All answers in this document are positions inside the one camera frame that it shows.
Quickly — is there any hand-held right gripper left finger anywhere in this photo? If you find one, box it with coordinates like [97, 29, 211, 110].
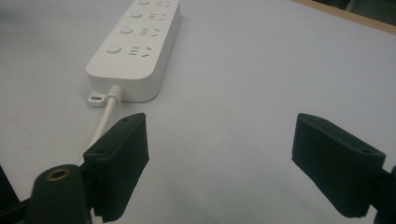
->
[82, 112, 150, 223]

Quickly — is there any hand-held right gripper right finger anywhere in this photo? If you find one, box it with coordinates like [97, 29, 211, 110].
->
[291, 112, 387, 218]

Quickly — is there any white power strip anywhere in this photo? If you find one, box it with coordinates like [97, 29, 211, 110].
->
[85, 0, 182, 108]

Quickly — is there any white power strip cable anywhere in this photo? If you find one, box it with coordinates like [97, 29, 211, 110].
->
[78, 85, 125, 166]

